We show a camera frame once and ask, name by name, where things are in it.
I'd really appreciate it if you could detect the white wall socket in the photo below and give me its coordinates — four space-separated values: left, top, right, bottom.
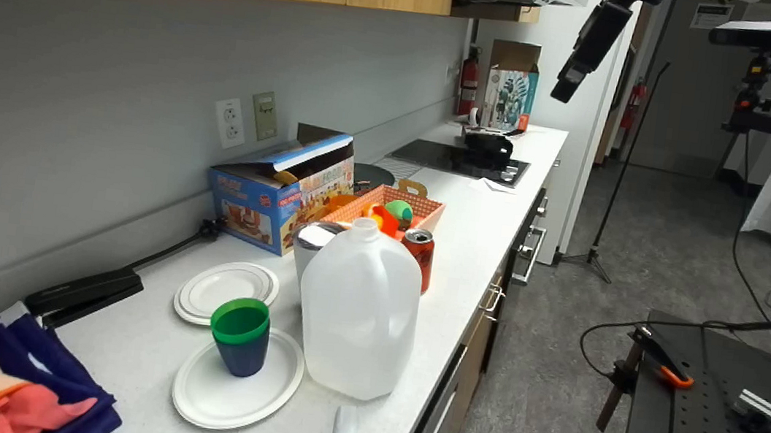
210 95 251 153

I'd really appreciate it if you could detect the green plastic cup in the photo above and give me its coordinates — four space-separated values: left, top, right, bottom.
207 294 274 350

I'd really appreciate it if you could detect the black pot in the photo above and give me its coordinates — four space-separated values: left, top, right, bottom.
459 126 517 173

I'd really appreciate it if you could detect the printed cardboard box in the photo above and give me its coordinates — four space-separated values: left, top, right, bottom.
478 37 545 134

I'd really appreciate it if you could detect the blue cloth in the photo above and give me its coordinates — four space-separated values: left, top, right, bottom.
0 307 135 433

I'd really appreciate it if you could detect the black cable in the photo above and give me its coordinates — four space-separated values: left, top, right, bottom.
574 274 771 402
127 207 229 283

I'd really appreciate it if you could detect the oven door handle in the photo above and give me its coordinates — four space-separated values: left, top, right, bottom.
510 222 549 288

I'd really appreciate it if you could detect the black pan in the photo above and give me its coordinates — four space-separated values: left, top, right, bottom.
351 161 398 198

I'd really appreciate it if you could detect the white paper sheet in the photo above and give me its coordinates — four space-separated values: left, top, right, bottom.
467 175 518 196

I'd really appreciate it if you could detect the grey door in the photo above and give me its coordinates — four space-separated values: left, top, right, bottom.
626 0 770 183

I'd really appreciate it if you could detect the orange toy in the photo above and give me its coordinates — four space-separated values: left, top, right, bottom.
361 201 403 239

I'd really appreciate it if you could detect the orange plastic basket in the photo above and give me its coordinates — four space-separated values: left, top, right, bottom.
318 177 449 247

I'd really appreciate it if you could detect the black cooktop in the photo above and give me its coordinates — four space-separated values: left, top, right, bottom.
386 134 533 191

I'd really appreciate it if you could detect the small white tube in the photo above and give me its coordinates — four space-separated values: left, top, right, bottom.
331 404 362 433

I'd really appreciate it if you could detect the steel tumbler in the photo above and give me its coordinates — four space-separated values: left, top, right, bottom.
285 217 349 309

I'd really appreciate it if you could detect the blue plastic cup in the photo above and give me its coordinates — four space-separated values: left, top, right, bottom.
210 326 271 381

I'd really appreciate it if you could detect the white paper plate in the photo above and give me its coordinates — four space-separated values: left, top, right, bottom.
167 316 310 433

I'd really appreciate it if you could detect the white refrigerator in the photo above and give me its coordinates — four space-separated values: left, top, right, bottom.
451 0 643 274

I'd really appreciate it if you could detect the drawer handle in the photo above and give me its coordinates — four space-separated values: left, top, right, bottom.
476 280 508 325

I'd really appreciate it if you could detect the red soda can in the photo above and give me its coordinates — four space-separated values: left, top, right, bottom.
395 226 438 297

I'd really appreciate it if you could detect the green toy ball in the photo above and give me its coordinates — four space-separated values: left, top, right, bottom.
383 197 416 225

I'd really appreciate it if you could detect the beige switch plate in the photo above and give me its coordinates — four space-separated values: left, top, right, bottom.
247 88 283 144

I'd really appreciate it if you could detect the black stapler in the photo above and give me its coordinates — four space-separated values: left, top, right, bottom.
20 254 147 340

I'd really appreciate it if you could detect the blue toy box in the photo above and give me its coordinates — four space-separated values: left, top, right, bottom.
199 115 362 264

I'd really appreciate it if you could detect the aluminium rail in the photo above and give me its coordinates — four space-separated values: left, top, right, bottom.
730 387 771 432

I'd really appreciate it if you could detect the red fire extinguisher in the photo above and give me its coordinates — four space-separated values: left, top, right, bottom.
619 75 649 135
456 43 485 119

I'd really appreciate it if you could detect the orange black clamp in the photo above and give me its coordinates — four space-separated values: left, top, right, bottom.
623 321 702 392

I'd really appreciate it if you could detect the stack of white plates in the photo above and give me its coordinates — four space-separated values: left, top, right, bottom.
170 253 283 335

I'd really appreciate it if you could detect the clear plastic jug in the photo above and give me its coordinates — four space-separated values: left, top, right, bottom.
287 210 431 407

